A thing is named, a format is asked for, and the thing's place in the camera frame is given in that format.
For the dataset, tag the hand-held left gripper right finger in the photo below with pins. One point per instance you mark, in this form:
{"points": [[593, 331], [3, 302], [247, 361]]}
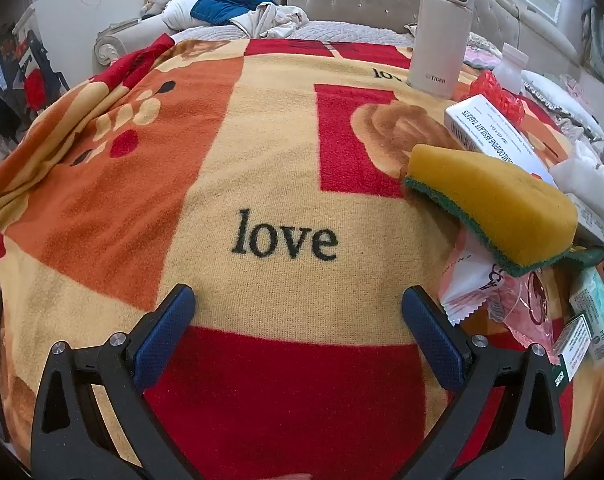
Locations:
{"points": [[432, 340]]}

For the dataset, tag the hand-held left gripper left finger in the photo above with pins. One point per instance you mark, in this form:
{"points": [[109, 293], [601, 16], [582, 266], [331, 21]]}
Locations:
{"points": [[164, 335]]}

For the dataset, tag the pink packet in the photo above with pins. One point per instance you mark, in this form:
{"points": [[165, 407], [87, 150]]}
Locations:
{"points": [[469, 280]]}

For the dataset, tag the clear plastic wrapper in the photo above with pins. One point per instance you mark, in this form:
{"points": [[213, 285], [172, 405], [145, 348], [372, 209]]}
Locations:
{"points": [[529, 310]]}

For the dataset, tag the small white green box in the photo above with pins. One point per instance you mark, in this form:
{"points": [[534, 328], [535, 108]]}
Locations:
{"points": [[572, 347]]}

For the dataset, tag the yellow green sponge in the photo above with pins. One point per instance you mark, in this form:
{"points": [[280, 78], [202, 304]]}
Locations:
{"points": [[502, 200]]}

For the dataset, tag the pale green packet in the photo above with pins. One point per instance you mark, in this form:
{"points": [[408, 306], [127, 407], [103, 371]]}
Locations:
{"points": [[594, 310]]}

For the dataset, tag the long pale white medicine box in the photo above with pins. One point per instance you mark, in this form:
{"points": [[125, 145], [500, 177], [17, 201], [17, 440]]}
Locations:
{"points": [[487, 125]]}

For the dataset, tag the white tissue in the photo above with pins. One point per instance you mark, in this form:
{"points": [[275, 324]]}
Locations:
{"points": [[584, 172]]}

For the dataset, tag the red plastic bag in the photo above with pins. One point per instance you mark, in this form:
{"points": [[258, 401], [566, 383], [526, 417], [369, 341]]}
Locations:
{"points": [[502, 95]]}

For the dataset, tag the printed blanket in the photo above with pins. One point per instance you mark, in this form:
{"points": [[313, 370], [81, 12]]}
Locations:
{"points": [[262, 160]]}

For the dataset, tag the white trimmed pillow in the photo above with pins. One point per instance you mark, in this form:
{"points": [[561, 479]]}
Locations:
{"points": [[557, 95]]}

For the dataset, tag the red hanging clothes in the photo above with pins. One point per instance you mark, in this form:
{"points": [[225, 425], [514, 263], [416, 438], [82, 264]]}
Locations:
{"points": [[35, 87]]}

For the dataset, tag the white pill bottle pink label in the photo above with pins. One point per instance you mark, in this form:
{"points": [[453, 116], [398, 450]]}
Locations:
{"points": [[509, 70]]}

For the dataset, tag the white thermos bottle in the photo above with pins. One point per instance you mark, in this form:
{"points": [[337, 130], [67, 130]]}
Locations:
{"points": [[439, 35]]}

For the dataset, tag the plain white pillow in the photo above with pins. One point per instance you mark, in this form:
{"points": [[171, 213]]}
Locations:
{"points": [[181, 10]]}

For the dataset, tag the beige crumpled cloth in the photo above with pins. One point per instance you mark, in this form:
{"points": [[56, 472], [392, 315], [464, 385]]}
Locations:
{"points": [[267, 20]]}

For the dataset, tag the patterned curtain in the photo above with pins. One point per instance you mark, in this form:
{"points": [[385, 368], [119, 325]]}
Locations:
{"points": [[602, 50]]}

